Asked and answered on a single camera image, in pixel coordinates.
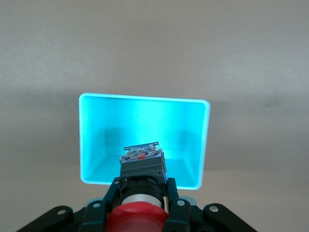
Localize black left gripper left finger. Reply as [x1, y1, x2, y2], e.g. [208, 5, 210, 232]
[14, 177, 122, 232]

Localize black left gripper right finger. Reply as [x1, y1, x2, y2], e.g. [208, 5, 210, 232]
[163, 177, 258, 232]

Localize red push button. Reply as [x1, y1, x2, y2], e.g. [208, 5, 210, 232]
[106, 141, 169, 232]

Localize cyan plastic box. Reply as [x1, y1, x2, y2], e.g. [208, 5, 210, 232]
[78, 93, 211, 191]

